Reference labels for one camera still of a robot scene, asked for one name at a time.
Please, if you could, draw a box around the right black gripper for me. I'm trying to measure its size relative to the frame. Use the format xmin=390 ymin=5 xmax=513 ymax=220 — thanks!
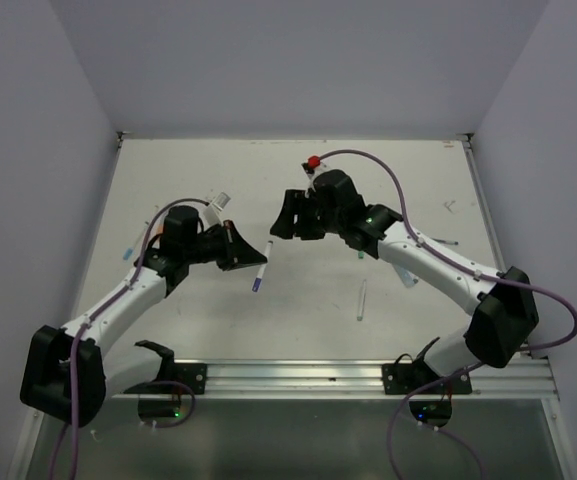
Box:
xmin=269 ymin=187 xmax=344 ymax=239

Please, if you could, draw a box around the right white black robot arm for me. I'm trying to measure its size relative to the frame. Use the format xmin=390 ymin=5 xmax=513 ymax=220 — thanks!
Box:
xmin=270 ymin=169 xmax=538 ymax=393

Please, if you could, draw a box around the light blue pen cap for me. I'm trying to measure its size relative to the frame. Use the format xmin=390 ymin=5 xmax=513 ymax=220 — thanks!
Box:
xmin=393 ymin=265 xmax=419 ymax=288

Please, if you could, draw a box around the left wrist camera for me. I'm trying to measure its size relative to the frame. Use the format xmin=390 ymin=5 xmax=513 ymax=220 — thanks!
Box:
xmin=203 ymin=192 xmax=231 ymax=227

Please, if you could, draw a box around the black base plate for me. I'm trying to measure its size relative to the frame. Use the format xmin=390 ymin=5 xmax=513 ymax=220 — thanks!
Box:
xmin=123 ymin=363 xmax=208 ymax=395
xmin=381 ymin=354 xmax=473 ymax=395

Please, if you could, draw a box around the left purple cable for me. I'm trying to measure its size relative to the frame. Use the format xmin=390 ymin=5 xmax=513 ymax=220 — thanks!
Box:
xmin=47 ymin=198 xmax=214 ymax=480

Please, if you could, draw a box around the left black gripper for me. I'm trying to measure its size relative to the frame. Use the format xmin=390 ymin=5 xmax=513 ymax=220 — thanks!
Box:
xmin=183 ymin=219 xmax=266 ymax=271

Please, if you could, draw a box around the aluminium rail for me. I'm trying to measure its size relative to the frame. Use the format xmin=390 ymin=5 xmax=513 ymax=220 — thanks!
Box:
xmin=104 ymin=352 xmax=557 ymax=399

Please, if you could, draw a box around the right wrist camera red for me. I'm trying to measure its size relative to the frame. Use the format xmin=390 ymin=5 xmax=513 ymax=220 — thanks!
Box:
xmin=301 ymin=155 xmax=322 ymax=180

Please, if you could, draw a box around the purple capped white pen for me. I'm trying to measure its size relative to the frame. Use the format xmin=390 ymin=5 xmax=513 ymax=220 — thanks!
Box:
xmin=251 ymin=240 xmax=274 ymax=293

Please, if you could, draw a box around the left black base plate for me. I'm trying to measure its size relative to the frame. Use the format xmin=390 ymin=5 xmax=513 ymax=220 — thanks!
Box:
xmin=123 ymin=363 xmax=208 ymax=395

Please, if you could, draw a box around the blue ballpoint pen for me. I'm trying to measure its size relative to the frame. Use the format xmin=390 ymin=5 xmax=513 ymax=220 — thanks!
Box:
xmin=432 ymin=238 xmax=460 ymax=246

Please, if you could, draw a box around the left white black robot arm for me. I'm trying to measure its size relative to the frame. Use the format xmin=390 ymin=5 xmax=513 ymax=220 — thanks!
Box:
xmin=20 ymin=199 xmax=267 ymax=427

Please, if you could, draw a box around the thin orange capped pen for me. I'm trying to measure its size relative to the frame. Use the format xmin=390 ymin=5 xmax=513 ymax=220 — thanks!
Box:
xmin=145 ymin=204 xmax=159 ymax=237

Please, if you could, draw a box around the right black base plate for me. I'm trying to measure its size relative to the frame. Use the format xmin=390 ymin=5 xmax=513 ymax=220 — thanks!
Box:
xmin=381 ymin=354 xmax=473 ymax=395

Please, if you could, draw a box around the green white pen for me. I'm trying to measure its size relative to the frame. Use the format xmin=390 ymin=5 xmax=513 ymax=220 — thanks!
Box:
xmin=356 ymin=279 xmax=367 ymax=321

